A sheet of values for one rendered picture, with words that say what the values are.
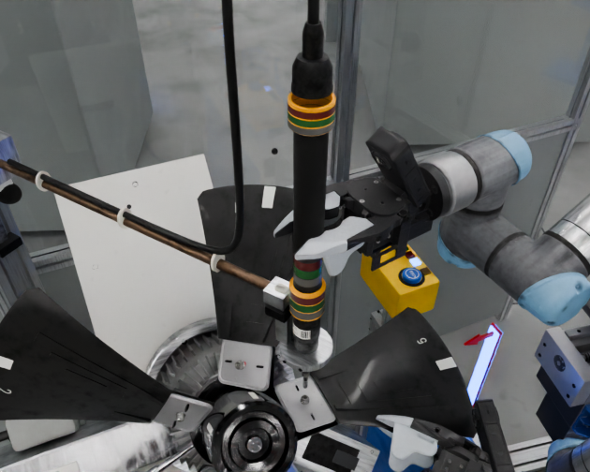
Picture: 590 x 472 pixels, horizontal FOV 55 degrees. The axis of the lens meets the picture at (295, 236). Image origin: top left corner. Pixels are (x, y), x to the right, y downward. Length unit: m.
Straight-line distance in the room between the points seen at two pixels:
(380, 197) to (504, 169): 0.18
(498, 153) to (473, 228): 0.11
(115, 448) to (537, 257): 0.66
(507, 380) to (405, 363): 1.56
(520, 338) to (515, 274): 1.87
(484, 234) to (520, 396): 1.70
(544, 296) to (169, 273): 0.61
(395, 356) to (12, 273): 0.79
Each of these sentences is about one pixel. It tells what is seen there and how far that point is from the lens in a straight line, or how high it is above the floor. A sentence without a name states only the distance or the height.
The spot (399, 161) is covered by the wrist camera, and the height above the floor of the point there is 1.59.
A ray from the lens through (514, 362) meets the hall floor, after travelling 2.54.
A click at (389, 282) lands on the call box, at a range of 1.20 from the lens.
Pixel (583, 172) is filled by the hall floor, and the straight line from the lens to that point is 3.75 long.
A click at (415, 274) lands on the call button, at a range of 1.21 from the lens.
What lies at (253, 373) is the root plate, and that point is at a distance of 0.82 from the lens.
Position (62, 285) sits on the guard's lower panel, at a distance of 1.52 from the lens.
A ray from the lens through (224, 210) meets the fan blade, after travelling 0.85.
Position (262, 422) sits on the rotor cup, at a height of 1.24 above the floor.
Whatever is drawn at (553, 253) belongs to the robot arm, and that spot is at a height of 1.45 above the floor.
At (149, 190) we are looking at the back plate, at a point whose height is 1.33.
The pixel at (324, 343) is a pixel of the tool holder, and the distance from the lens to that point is 0.75.
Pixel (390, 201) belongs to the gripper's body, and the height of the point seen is 1.53.
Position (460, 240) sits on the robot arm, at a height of 1.41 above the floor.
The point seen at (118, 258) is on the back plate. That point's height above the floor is 1.26.
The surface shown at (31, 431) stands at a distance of 0.98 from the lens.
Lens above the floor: 1.92
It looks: 42 degrees down
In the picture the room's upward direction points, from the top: straight up
